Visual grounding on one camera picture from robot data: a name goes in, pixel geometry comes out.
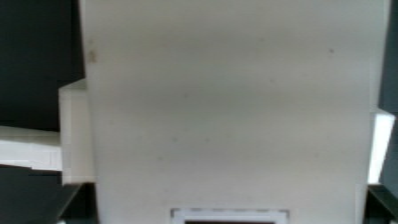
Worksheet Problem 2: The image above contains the white block with markers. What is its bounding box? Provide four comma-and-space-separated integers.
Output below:
76, 0, 391, 224

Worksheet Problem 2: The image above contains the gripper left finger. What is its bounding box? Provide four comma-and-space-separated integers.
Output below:
59, 183, 98, 224

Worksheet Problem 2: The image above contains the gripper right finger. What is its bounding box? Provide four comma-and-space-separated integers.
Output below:
364, 185, 398, 224

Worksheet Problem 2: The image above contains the white frame rail fence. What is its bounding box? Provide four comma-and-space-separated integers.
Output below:
0, 126, 62, 171

